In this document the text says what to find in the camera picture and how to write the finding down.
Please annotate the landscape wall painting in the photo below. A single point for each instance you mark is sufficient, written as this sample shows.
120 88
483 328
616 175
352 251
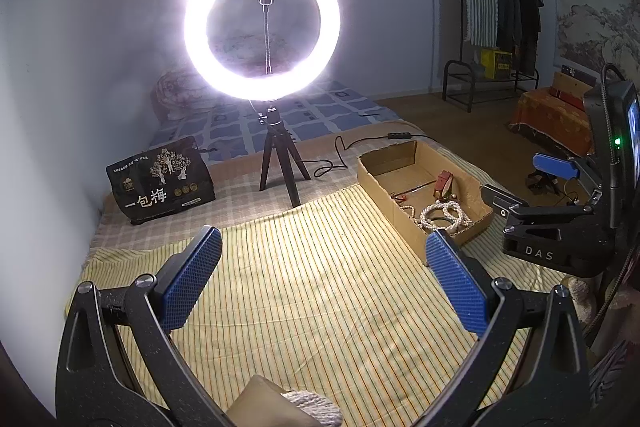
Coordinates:
600 32

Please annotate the black clothes rack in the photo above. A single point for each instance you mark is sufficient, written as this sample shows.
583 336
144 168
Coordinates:
456 7

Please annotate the yellow striped cloth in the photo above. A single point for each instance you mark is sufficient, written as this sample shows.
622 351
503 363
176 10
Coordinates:
325 297

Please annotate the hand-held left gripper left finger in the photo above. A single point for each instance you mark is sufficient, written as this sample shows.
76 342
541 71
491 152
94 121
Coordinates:
195 277

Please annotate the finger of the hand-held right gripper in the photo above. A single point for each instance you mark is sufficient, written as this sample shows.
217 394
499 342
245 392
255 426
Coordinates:
515 209
552 166

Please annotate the folded floral quilt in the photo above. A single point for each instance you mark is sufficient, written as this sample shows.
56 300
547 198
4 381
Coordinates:
175 94

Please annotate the dark hanging clothes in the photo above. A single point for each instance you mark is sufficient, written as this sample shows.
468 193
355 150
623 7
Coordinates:
520 17

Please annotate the red watch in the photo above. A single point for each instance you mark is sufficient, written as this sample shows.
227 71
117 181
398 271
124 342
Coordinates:
443 184

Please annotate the orange cloth-covered chest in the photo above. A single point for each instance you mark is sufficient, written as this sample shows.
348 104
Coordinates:
550 117

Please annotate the black tripod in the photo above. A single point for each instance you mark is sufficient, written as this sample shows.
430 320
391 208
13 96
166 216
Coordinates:
272 142

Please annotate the blue patterned sheet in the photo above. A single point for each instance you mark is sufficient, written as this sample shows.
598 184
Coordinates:
320 112

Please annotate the cardboard box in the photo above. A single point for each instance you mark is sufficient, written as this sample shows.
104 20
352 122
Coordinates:
395 222

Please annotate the yellow box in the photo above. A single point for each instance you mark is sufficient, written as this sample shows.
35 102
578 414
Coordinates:
496 64

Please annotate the person's right hand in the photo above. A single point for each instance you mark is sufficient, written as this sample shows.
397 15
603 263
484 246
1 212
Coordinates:
582 307

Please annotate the beige checked sheet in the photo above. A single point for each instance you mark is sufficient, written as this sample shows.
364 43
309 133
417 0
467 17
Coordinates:
235 192

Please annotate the beige cloth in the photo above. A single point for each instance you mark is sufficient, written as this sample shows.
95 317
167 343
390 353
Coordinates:
255 402

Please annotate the person's patterned clothing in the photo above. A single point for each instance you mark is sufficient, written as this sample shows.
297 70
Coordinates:
615 377

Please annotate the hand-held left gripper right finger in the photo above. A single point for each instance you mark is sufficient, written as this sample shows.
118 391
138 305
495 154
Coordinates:
457 282

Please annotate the black printed bag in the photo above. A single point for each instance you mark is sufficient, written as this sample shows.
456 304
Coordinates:
160 187

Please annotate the white knitted cloth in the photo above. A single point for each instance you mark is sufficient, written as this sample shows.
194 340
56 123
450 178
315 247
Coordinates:
312 409

